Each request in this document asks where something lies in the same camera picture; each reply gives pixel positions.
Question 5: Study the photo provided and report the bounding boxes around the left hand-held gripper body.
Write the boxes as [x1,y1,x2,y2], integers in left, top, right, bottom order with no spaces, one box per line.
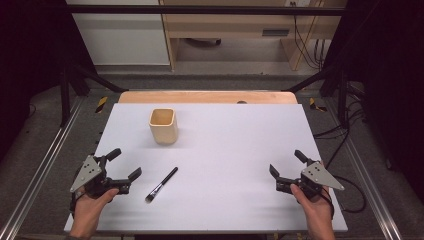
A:
[69,153,132,200]

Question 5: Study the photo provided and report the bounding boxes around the black looped cable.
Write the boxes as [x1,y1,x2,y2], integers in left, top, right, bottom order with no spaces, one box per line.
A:
[328,174,367,214]

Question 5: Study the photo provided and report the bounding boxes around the person's right hand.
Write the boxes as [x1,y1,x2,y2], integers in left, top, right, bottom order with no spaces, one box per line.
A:
[289,183,335,232]

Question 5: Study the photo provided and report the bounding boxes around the yellow clamp left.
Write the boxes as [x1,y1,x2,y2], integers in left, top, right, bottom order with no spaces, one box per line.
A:
[95,95,109,114]

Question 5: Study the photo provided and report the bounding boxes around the light wooden desk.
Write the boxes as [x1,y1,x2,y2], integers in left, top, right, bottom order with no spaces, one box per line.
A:
[159,0,348,72]

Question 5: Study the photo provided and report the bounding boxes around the person's left hand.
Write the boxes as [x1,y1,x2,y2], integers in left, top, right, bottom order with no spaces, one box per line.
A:
[68,187,120,232]

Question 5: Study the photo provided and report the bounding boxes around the yellow clamp right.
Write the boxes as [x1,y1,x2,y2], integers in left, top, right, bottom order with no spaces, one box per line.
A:
[308,97,328,113]

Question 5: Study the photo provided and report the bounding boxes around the white cabinet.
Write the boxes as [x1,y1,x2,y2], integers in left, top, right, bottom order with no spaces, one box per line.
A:
[65,0,171,67]

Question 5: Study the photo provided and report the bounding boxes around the square wooden cup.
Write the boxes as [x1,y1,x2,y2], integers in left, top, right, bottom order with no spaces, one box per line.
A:
[148,107,179,145]

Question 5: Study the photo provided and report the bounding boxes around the black floor cables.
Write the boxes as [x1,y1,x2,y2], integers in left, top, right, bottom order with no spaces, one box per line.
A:
[312,83,366,169]

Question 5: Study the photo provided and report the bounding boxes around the aluminium floor rail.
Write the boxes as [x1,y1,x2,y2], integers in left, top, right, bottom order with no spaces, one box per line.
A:
[324,99,405,240]
[0,96,85,240]

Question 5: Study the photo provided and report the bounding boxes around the yellow clamp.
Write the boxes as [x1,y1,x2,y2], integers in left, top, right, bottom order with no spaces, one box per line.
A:
[308,97,328,113]
[95,95,109,114]

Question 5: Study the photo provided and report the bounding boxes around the black horizontal frame bar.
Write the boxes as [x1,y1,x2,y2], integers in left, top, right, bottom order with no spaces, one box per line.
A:
[66,4,346,17]

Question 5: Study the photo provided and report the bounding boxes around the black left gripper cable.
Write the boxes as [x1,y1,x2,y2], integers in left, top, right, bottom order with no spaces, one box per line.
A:
[68,190,85,216]

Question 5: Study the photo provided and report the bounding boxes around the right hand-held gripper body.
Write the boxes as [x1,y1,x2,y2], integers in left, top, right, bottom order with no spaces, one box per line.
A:
[275,159,346,202]

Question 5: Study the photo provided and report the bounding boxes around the bundle of hanging black cables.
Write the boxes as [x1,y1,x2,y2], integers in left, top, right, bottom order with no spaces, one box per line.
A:
[289,1,327,71]

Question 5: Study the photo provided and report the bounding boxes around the black metal frame stand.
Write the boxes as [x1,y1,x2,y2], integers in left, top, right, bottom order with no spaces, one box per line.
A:
[282,64,350,130]
[59,62,130,128]

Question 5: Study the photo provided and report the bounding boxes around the black makeup brush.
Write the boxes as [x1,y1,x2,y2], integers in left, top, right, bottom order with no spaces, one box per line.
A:
[144,166,179,204]

